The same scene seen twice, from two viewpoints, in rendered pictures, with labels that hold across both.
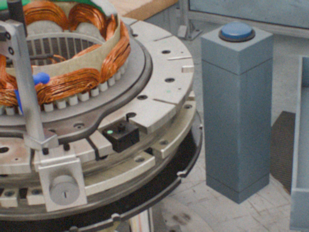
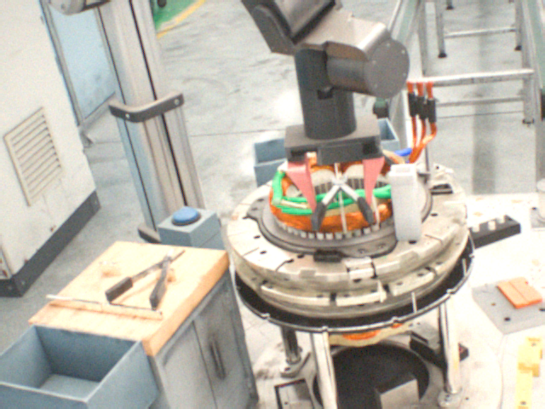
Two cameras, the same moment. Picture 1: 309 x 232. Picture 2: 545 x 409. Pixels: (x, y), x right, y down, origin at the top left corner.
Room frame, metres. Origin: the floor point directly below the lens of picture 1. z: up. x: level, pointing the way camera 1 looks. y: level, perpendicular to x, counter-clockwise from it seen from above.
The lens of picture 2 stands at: (0.88, 0.98, 1.57)
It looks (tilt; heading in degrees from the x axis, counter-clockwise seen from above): 27 degrees down; 258
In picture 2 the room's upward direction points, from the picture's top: 11 degrees counter-clockwise
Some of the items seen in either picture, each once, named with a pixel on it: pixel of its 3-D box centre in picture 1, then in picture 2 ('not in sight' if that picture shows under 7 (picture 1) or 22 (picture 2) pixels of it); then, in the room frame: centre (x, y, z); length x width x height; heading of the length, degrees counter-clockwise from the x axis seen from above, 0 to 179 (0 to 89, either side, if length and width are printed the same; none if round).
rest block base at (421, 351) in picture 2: not in sight; (438, 348); (0.48, 0.11, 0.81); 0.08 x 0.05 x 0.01; 107
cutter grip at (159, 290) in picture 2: not in sight; (157, 293); (0.87, 0.16, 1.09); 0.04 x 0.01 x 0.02; 63
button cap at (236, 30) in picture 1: (236, 30); (185, 215); (0.78, -0.12, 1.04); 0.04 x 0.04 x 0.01
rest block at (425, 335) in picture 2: not in sight; (431, 336); (0.48, 0.10, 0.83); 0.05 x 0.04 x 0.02; 107
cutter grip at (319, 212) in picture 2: not in sight; (318, 216); (0.67, 0.25, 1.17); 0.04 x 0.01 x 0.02; 57
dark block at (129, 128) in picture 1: (120, 133); not in sight; (0.48, 0.03, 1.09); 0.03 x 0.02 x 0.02; 130
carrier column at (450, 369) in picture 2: not in sight; (447, 335); (0.51, 0.20, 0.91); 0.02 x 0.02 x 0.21
